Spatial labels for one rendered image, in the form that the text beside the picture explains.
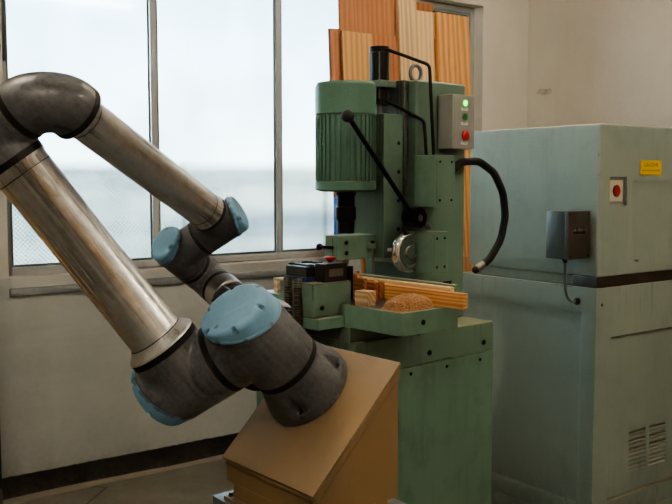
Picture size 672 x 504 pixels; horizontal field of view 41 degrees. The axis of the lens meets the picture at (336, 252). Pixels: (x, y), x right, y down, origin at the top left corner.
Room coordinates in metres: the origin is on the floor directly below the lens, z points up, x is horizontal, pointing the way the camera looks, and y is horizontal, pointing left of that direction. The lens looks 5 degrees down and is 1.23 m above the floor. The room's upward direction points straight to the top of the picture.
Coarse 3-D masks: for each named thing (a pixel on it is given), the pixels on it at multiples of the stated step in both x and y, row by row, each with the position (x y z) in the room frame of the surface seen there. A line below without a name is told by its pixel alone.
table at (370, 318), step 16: (352, 304) 2.34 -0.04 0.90; (384, 304) 2.34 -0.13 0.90; (304, 320) 2.32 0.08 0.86; (320, 320) 2.28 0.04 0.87; (336, 320) 2.32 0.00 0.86; (352, 320) 2.32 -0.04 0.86; (368, 320) 2.27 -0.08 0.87; (384, 320) 2.23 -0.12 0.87; (400, 320) 2.19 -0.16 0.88; (416, 320) 2.22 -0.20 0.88; (432, 320) 2.26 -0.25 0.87; (448, 320) 2.30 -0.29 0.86; (400, 336) 2.19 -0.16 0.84
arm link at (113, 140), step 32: (32, 96) 1.61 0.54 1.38; (64, 96) 1.64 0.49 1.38; (96, 96) 1.69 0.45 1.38; (32, 128) 1.63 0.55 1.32; (64, 128) 1.66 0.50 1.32; (96, 128) 1.71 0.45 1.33; (128, 128) 1.78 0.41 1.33; (128, 160) 1.79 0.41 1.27; (160, 160) 1.85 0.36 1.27; (160, 192) 1.89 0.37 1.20; (192, 192) 1.93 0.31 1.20; (192, 224) 2.04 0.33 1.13; (224, 224) 2.03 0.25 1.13
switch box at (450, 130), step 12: (444, 96) 2.66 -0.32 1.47; (456, 96) 2.64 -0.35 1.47; (468, 96) 2.68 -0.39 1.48; (444, 108) 2.66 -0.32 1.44; (456, 108) 2.64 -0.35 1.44; (468, 108) 2.68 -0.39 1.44; (444, 120) 2.66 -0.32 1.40; (456, 120) 2.64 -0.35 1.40; (468, 120) 2.68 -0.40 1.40; (444, 132) 2.66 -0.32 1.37; (456, 132) 2.65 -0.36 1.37; (444, 144) 2.66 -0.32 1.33; (456, 144) 2.65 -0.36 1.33; (468, 144) 2.68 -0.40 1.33
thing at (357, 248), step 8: (328, 240) 2.57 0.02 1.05; (336, 240) 2.54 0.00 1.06; (344, 240) 2.53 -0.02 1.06; (352, 240) 2.56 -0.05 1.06; (360, 240) 2.58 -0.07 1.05; (368, 240) 2.60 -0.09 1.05; (336, 248) 2.54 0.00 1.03; (344, 248) 2.53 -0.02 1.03; (352, 248) 2.56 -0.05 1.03; (360, 248) 2.58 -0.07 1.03; (368, 248) 2.60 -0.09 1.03; (336, 256) 2.54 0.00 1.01; (344, 256) 2.53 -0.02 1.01; (352, 256) 2.56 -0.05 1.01; (360, 256) 2.58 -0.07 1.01; (368, 256) 2.60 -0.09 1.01
